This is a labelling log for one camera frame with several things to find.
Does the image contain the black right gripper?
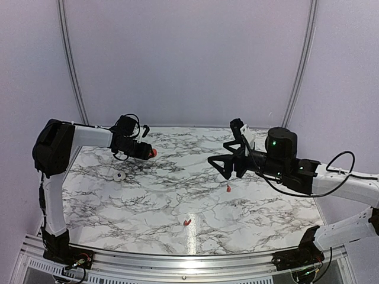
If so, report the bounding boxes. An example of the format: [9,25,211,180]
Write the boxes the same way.
[208,140,287,180]

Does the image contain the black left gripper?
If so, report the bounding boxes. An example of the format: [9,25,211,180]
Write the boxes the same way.
[118,138,153,160]

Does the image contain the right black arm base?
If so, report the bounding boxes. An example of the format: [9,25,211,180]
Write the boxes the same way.
[271,225,325,271]

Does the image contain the front aluminium rail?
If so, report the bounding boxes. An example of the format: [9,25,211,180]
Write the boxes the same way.
[11,233,356,284]

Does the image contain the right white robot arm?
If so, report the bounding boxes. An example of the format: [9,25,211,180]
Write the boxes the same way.
[208,124,378,265]

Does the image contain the aluminium frame post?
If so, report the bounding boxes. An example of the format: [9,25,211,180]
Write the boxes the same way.
[281,0,319,128]
[57,0,89,125]

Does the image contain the white earbud charging case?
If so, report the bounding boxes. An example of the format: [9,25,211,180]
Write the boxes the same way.
[113,172,126,182]

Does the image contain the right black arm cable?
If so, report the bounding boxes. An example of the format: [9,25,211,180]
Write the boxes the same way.
[242,135,379,198]

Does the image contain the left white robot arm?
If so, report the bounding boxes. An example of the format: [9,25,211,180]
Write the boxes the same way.
[32,114,156,237]

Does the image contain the left aluminium frame post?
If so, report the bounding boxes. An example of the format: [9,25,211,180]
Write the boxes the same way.
[57,0,89,125]

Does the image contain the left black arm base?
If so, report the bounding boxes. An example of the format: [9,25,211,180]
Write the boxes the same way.
[41,228,94,269]

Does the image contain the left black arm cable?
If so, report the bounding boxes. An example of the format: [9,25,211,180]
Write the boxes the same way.
[38,114,142,237]

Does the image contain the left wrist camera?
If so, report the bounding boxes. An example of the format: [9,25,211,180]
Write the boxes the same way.
[132,124,150,143]

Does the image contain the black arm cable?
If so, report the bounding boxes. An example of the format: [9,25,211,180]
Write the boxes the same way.
[242,135,379,198]
[38,114,142,237]

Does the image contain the right aluminium frame post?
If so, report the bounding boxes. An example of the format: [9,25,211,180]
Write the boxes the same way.
[281,0,319,128]

